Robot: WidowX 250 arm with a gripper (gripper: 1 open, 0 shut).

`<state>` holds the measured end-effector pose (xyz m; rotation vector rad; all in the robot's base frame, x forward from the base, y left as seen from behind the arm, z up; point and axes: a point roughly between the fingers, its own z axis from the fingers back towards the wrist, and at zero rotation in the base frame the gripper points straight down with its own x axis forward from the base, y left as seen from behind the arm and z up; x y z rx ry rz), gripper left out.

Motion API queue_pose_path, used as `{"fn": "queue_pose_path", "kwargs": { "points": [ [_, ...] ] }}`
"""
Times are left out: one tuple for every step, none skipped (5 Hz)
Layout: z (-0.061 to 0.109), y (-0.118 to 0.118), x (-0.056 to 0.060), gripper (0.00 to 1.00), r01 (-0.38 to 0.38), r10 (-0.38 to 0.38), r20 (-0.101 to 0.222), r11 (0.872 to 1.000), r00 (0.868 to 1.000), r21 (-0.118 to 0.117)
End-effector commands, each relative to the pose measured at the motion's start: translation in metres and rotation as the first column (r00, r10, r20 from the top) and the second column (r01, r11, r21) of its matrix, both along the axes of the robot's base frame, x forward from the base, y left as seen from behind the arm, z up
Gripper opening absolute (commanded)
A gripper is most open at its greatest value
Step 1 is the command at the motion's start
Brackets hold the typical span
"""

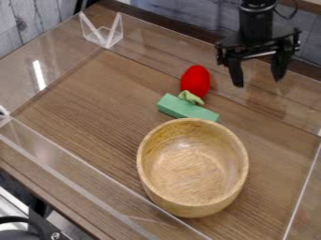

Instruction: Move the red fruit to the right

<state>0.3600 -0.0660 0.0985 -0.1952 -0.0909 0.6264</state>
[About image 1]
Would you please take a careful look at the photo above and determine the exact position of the black cable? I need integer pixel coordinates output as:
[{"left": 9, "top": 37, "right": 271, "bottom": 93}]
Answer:
[{"left": 0, "top": 216, "right": 38, "bottom": 240}]

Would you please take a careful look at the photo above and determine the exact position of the wooden bowl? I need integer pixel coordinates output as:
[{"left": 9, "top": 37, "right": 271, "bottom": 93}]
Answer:
[{"left": 136, "top": 118, "right": 249, "bottom": 218}]

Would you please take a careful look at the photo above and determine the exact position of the red plush strawberry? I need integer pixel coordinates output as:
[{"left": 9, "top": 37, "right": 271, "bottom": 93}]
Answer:
[{"left": 177, "top": 65, "right": 211, "bottom": 105}]

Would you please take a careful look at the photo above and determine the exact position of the clear acrylic tray wall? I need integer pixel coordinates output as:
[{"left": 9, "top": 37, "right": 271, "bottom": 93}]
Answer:
[{"left": 0, "top": 17, "right": 321, "bottom": 240}]

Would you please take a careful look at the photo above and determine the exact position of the black metal bracket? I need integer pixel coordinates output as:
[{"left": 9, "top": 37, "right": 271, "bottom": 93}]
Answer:
[{"left": 29, "top": 209, "right": 72, "bottom": 240}]

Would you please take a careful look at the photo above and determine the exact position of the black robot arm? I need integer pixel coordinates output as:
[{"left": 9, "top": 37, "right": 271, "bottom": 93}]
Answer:
[{"left": 215, "top": 0, "right": 300, "bottom": 87}]

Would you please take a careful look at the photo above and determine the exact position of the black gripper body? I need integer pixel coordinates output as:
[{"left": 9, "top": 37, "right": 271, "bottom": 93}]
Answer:
[{"left": 213, "top": 25, "right": 300, "bottom": 66}]

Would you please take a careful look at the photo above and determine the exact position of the green rectangular block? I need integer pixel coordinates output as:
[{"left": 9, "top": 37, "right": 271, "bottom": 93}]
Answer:
[{"left": 156, "top": 94, "right": 220, "bottom": 122}]

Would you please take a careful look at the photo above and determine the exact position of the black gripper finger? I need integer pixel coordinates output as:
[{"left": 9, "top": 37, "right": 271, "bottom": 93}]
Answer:
[
  {"left": 228, "top": 57, "right": 243, "bottom": 87},
  {"left": 270, "top": 39, "right": 292, "bottom": 82}
]

